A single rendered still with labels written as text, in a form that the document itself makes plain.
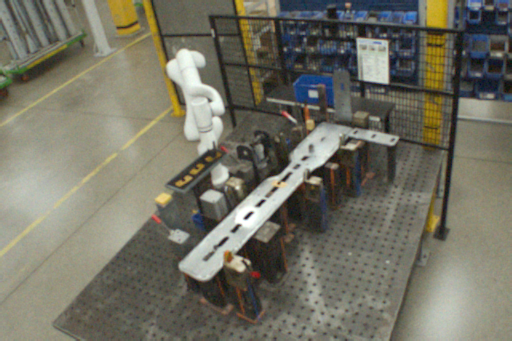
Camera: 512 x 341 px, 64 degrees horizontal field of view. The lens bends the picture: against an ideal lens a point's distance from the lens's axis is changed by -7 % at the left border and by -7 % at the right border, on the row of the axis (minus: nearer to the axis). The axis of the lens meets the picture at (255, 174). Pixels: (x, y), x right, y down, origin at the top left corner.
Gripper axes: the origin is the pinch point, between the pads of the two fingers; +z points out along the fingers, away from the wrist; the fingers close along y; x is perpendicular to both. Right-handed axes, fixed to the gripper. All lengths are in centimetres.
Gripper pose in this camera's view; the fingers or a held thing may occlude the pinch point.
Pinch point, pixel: (212, 153)
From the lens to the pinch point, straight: 236.0
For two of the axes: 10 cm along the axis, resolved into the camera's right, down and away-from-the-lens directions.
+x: 8.0, -4.4, 3.9
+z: 1.7, 8.0, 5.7
